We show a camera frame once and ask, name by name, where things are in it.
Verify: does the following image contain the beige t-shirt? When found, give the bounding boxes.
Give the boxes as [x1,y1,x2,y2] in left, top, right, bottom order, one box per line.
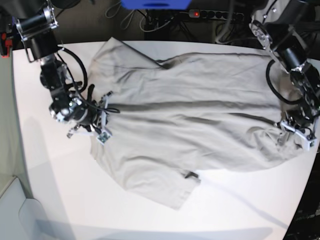
[88,38,305,210]

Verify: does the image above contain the black power strip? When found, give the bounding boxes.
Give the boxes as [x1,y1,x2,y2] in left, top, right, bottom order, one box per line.
[188,9,245,21]

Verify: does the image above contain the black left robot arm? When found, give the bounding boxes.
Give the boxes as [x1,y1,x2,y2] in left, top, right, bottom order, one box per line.
[249,0,320,131]

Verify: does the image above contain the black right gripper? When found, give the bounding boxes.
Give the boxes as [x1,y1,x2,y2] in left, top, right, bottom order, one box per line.
[72,98,113,133]

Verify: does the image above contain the blue base camera housing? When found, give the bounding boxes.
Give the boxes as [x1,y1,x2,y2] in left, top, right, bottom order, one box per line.
[120,0,191,10]

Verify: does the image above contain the red black clamp tool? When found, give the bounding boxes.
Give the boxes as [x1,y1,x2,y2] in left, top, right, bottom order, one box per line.
[0,32,13,58]

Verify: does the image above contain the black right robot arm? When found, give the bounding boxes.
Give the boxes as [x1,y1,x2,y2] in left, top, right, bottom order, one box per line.
[1,0,117,137]

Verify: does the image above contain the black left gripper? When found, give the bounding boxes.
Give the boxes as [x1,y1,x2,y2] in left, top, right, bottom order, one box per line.
[282,107,318,128]

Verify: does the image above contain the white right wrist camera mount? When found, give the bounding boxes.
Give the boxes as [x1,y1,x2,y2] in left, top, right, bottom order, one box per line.
[57,85,120,145]

